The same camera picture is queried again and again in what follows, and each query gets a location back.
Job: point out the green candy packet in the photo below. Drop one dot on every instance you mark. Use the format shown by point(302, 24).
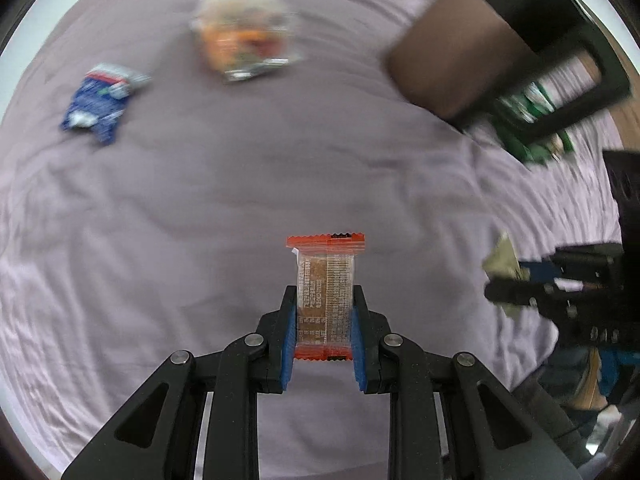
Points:
point(502, 260)

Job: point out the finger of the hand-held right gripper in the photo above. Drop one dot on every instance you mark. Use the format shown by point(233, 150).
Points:
point(542, 271)
point(510, 294)

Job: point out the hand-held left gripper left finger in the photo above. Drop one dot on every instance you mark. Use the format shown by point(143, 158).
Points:
point(286, 345)

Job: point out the brown and black electric kettle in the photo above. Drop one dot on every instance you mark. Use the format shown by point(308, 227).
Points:
point(460, 55)

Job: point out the green tray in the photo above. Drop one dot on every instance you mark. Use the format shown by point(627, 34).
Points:
point(520, 130)

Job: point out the blue and white snack packet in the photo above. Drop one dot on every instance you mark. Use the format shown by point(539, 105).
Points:
point(97, 105)

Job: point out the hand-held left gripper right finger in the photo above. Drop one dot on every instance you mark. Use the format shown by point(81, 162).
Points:
point(359, 350)

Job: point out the red-edged clear biscuit packet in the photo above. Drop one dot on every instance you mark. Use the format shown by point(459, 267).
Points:
point(325, 290)

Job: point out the clear bag of orange snacks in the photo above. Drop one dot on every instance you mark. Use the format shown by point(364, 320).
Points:
point(245, 35)

